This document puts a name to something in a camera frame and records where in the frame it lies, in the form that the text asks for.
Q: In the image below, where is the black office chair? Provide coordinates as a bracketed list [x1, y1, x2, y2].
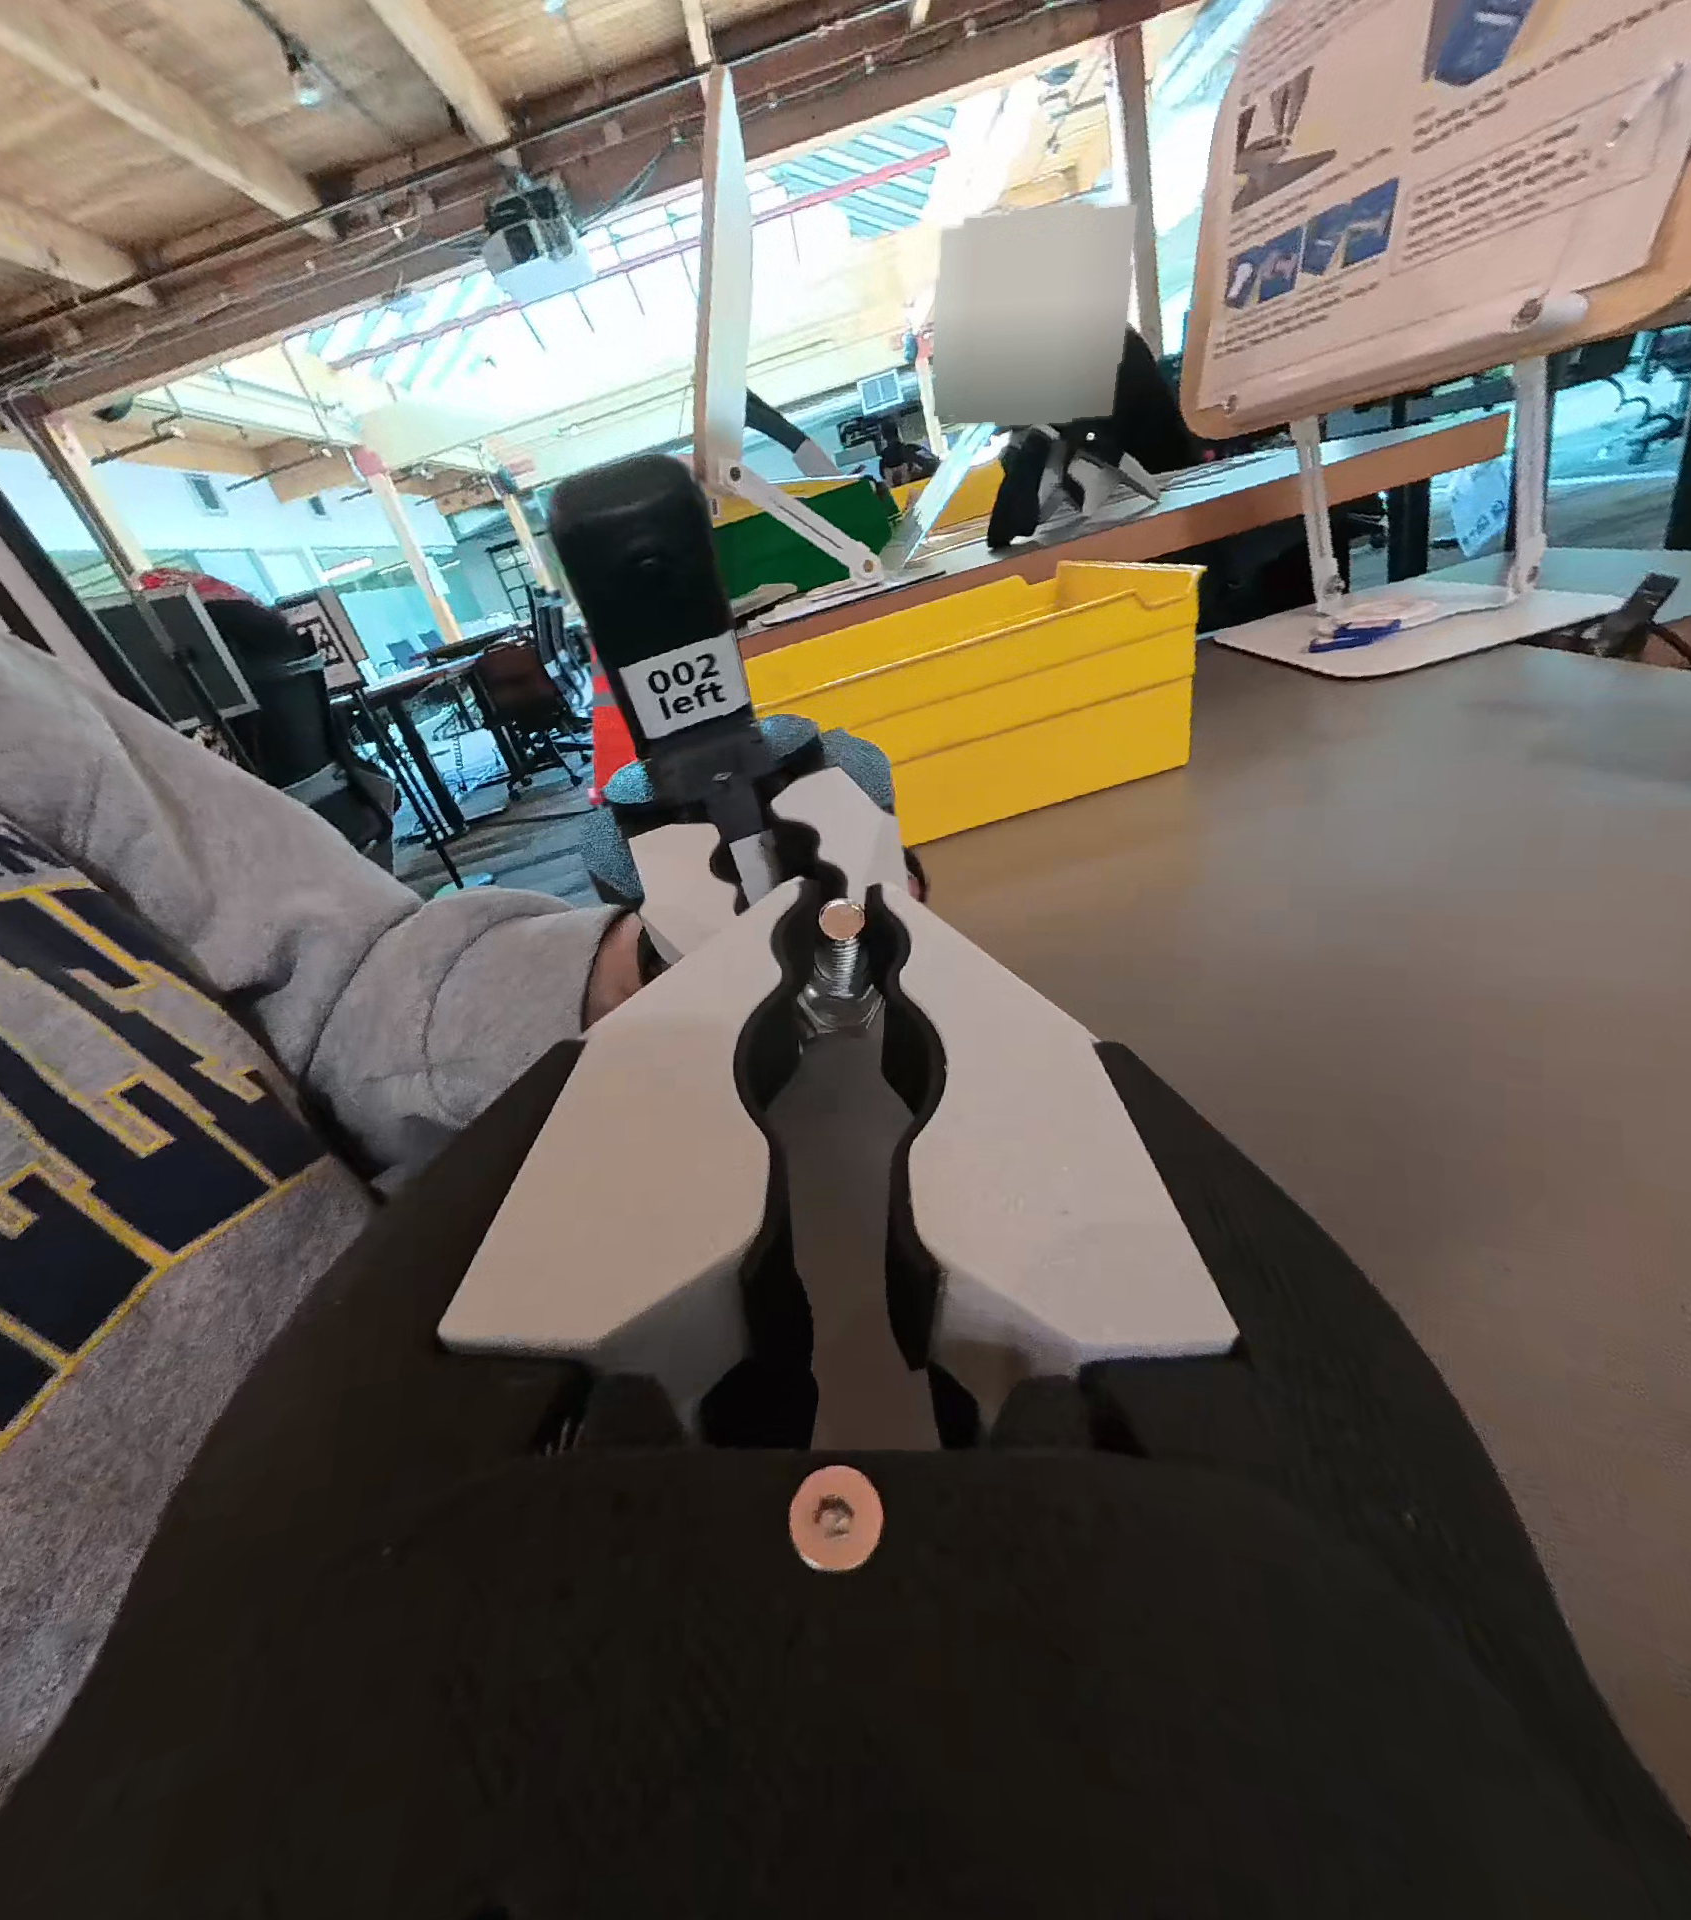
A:
[471, 636, 592, 790]

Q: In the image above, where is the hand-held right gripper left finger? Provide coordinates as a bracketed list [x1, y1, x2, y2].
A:
[438, 881, 821, 1448]

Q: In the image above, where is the instruction board on white stand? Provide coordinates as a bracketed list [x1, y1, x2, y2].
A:
[1176, 0, 1691, 684]

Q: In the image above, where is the person's left forearm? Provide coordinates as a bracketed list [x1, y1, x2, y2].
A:
[0, 556, 629, 1188]

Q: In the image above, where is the long wooden table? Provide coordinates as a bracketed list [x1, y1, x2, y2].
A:
[734, 413, 1514, 652]

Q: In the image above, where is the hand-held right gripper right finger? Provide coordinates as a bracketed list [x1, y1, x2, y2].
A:
[868, 886, 1241, 1448]

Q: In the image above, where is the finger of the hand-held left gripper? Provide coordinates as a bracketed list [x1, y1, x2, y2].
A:
[768, 761, 923, 905]
[629, 820, 790, 974]

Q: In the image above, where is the person's left hand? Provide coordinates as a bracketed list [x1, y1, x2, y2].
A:
[588, 909, 669, 1038]

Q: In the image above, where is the small marker sign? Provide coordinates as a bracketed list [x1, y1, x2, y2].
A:
[277, 588, 370, 691]

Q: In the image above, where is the yellow plastic bin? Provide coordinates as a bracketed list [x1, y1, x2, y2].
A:
[738, 560, 1212, 852]

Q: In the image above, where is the green plastic bin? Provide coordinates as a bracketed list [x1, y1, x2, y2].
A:
[711, 479, 899, 594]

